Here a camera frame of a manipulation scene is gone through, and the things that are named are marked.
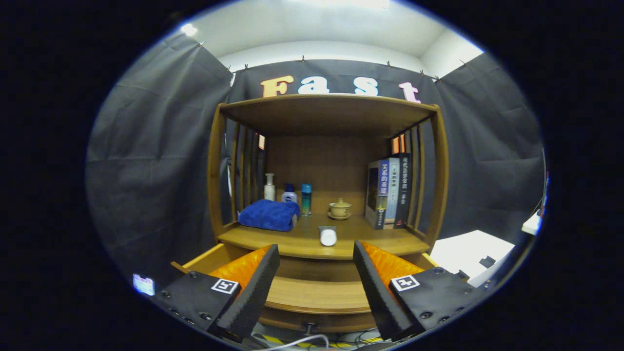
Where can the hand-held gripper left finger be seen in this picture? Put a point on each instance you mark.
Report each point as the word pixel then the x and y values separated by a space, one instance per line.
pixel 256 297

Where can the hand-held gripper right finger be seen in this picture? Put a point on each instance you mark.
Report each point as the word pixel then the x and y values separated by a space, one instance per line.
pixel 378 297

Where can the wooden drawer with black knob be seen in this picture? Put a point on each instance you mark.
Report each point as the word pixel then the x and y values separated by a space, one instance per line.
pixel 312 297

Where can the white cream tube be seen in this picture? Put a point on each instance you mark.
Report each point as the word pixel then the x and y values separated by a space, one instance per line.
pixel 328 237

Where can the wooden countertop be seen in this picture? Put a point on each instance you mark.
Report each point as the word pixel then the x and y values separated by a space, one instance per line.
pixel 356 234

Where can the wooden cabinet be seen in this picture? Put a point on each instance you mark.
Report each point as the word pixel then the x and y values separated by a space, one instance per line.
pixel 326 165

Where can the yellow black hazard tape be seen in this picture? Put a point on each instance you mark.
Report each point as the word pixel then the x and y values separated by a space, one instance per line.
pixel 273 338

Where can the blue folded towel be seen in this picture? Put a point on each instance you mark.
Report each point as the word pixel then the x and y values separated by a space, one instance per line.
pixel 268 214

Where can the beige lidded teacup with saucer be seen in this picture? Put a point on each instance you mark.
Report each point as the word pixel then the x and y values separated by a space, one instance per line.
pixel 340 209

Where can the book with blue spine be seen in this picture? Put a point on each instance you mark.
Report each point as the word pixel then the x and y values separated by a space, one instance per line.
pixel 374 195

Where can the white bottle with blue cap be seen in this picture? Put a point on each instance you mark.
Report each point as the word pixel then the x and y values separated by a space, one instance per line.
pixel 289 196

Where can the white pump bottle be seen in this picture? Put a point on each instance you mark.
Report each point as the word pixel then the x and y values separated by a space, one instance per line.
pixel 269 191

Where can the book with white spine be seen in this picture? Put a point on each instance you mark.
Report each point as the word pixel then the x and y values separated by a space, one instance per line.
pixel 394 190

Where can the teal blue bottle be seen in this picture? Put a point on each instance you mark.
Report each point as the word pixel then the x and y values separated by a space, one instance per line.
pixel 306 200

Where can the small lit screen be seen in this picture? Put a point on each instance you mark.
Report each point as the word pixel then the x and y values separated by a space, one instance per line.
pixel 143 284

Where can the book with black spine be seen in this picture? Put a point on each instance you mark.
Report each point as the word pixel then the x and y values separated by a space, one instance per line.
pixel 404 185

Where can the black backdrop cloth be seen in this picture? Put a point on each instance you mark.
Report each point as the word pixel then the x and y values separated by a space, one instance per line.
pixel 146 170

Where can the white side shelf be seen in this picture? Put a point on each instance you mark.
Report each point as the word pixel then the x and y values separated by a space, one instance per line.
pixel 532 224

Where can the small ceiling light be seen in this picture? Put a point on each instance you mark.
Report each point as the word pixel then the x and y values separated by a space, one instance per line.
pixel 189 29

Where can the ceiling light panel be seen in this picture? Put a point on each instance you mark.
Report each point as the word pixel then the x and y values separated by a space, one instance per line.
pixel 341 3

